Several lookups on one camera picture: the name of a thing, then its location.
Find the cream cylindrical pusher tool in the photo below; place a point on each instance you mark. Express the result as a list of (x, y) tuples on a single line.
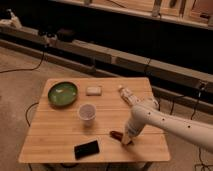
[(125, 139)]

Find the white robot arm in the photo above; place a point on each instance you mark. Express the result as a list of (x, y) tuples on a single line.
[(146, 112)]

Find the white plastic bottle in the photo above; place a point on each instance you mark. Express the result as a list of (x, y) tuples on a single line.
[(128, 96)]

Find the black rectangular phone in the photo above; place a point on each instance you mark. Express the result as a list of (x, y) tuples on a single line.
[(86, 149)]

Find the clear plastic cup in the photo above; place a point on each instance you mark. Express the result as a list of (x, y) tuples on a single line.
[(87, 114)]

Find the wooden table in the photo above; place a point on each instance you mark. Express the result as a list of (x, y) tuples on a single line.
[(54, 133)]

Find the white sponge block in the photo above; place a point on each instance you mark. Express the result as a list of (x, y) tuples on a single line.
[(93, 91)]

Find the green bowl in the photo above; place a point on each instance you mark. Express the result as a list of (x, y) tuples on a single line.
[(62, 94)]

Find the black device on ledge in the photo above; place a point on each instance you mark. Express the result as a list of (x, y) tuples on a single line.
[(65, 35)]

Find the white object far left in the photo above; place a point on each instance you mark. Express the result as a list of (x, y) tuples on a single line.
[(13, 21)]

